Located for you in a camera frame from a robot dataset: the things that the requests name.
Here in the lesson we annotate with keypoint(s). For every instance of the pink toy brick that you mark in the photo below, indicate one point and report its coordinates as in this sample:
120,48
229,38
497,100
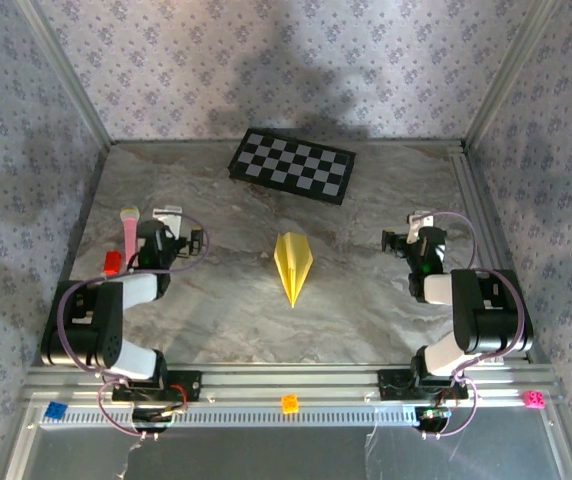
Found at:
535,400

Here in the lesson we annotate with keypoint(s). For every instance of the small green circuit board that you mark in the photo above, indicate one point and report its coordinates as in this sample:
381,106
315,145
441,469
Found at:
433,416
151,417

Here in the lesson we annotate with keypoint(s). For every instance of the red toy brick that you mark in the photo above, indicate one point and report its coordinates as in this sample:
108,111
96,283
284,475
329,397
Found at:
112,264

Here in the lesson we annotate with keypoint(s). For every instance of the grooved aluminium table rail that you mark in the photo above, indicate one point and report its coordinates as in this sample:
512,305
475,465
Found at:
476,200

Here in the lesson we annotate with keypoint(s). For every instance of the blue toy brick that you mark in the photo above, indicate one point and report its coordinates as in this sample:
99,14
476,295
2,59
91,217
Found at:
56,410

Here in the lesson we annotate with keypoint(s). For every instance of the pink toy microphone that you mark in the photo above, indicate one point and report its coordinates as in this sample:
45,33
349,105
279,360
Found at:
129,235

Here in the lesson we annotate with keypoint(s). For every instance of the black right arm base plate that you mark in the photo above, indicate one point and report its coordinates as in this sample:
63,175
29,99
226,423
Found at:
391,387

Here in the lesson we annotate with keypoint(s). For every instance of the aluminium corner post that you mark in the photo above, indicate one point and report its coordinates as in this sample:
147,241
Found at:
68,75
508,75

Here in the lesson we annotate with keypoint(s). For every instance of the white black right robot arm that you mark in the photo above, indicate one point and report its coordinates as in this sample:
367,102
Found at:
491,310

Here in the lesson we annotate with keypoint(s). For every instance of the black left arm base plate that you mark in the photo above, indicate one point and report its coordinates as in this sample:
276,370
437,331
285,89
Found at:
191,387

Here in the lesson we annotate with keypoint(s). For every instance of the black grey checkerboard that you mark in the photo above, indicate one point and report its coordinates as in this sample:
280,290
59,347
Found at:
291,165

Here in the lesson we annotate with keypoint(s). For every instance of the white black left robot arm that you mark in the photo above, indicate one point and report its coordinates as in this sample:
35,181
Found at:
86,325

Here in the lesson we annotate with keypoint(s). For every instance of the yellow paper sheet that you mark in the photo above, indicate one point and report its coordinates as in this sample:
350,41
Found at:
291,265

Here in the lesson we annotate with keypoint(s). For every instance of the long aluminium frame rail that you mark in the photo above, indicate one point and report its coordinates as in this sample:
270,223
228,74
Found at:
266,382

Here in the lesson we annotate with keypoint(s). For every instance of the orange toy brick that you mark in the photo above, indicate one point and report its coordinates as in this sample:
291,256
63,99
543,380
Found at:
290,404

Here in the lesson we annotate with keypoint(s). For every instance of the grey metal tray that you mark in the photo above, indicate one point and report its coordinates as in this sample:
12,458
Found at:
266,455

